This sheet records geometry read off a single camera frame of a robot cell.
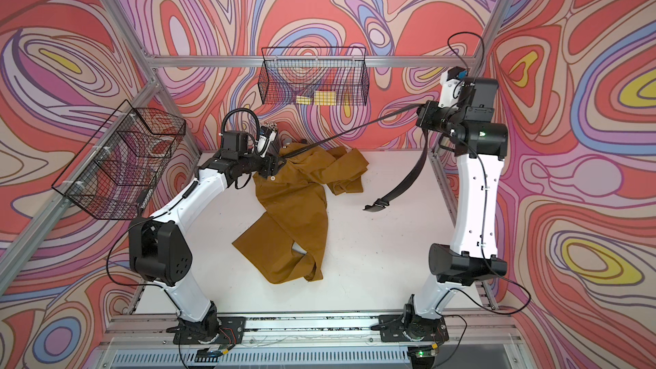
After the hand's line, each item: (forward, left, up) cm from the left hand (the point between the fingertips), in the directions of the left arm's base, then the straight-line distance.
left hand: (278, 159), depth 88 cm
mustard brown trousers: (-22, -3, -20) cm, 31 cm away
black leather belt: (-20, -34, +2) cm, 39 cm away
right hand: (-6, -43, +23) cm, 49 cm away
